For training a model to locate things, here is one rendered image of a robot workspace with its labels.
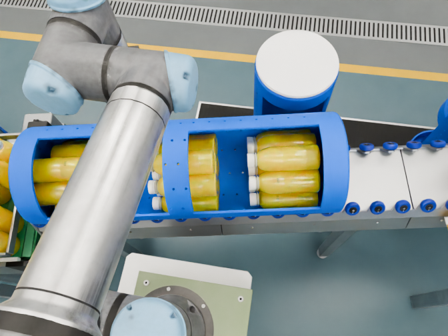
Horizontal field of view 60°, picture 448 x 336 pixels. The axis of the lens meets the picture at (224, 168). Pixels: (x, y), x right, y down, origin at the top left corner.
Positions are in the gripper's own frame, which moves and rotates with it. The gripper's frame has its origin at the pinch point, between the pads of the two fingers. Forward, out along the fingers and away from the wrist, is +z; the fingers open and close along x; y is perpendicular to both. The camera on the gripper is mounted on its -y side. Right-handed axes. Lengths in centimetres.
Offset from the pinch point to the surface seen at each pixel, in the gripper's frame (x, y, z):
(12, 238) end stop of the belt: -16, -48, 44
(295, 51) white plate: 44, 44, 37
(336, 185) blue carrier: -10, 47, 22
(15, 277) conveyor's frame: -21, -77, 96
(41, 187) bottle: -5.6, -32.3, 27.4
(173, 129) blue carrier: 5.9, 6.1, 18.7
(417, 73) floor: 103, 136, 141
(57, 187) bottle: -5.8, -27.7, 27.4
